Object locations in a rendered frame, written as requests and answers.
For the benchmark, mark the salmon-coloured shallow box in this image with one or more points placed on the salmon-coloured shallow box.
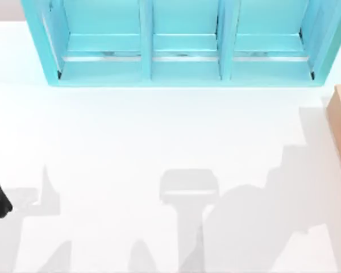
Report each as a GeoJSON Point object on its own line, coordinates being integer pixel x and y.
{"type": "Point", "coordinates": [338, 125]}

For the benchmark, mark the light blue rack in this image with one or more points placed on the light blue rack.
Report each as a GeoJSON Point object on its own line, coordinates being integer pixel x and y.
{"type": "Point", "coordinates": [184, 68]}

